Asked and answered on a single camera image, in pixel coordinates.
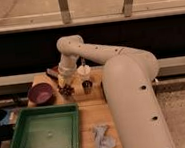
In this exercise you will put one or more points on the orange bowl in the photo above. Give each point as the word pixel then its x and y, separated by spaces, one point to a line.
pixel 55 69

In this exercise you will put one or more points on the dark grape bunch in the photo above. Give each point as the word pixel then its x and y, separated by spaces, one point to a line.
pixel 66 90

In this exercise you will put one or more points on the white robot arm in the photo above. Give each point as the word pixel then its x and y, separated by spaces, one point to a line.
pixel 126 81

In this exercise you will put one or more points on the purple bowl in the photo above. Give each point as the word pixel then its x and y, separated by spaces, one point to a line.
pixel 40 93

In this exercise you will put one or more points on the grey blue cloth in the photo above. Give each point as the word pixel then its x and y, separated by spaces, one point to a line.
pixel 102 140

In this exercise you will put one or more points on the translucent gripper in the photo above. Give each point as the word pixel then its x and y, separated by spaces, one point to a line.
pixel 66 78

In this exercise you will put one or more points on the green plastic tray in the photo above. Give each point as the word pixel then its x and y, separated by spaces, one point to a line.
pixel 47 127

